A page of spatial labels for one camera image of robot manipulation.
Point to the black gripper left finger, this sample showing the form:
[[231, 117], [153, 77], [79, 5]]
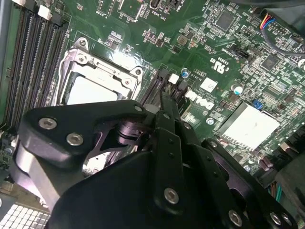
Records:
[[71, 119]]

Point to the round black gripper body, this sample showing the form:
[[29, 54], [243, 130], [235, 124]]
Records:
[[107, 202]]

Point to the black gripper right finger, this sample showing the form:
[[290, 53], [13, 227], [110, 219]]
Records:
[[214, 171]]

